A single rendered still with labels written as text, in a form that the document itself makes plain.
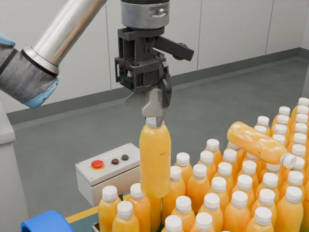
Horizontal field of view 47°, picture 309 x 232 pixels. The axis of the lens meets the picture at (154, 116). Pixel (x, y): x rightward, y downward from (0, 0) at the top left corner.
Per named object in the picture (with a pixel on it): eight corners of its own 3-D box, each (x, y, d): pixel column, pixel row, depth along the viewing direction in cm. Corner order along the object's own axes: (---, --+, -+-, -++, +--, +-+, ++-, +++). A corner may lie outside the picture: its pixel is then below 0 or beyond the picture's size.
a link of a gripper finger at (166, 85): (152, 105, 73) (148, 64, 70) (159, 103, 74) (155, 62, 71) (166, 110, 70) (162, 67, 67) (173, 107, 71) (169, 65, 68)
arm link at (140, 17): (150, -7, 69) (182, 1, 62) (150, 18, 71) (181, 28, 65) (110, -2, 64) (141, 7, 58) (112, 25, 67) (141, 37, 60)
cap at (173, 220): (184, 227, 84) (185, 221, 84) (174, 236, 82) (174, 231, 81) (171, 219, 87) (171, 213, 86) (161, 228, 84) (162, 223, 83)
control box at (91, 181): (77, 190, 110) (74, 163, 105) (131, 166, 120) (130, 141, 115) (93, 208, 103) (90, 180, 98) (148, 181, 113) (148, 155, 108)
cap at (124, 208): (135, 209, 90) (135, 204, 89) (129, 220, 86) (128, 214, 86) (121, 205, 91) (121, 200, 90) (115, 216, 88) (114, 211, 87)
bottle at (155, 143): (136, 183, 88) (133, 118, 79) (161, 175, 90) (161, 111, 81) (149, 201, 82) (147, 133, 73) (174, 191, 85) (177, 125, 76)
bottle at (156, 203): (160, 234, 106) (160, 186, 97) (137, 233, 107) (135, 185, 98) (161, 217, 112) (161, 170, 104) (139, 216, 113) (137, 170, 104)
